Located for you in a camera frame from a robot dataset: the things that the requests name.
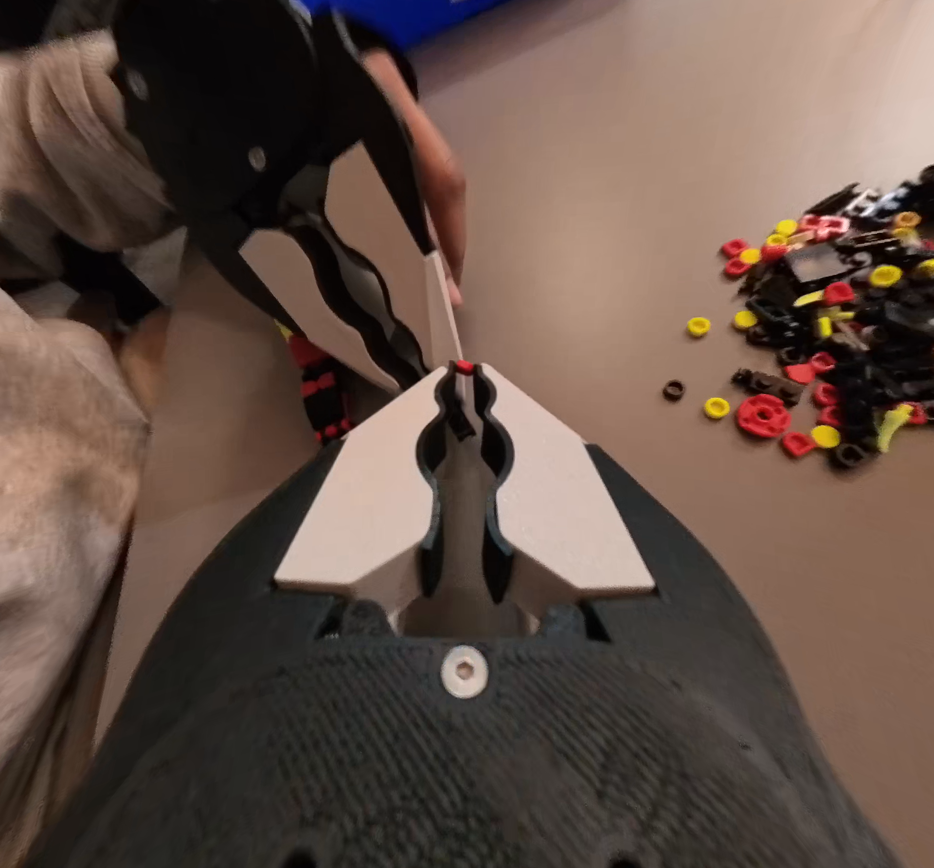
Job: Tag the pile of loose lego pieces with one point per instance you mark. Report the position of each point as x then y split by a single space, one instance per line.
839 277

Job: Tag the black red yellow lego assembly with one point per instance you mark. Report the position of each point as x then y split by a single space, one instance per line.
321 390

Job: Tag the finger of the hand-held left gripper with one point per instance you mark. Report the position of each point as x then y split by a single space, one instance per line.
441 306
314 299

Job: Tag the yellow round lego stud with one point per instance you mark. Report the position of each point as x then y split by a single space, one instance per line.
716 407
698 326

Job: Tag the small black red lego piece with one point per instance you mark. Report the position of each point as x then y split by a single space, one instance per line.
460 419

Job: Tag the person's beige clothing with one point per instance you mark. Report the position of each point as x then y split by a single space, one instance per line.
58 481

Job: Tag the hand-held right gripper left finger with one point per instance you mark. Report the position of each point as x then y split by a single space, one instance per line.
365 503

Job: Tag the person's left hand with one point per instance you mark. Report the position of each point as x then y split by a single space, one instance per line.
441 189

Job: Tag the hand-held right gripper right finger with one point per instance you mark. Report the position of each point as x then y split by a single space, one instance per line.
569 510

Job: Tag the black round lego stud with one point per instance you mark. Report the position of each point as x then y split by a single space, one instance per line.
673 391

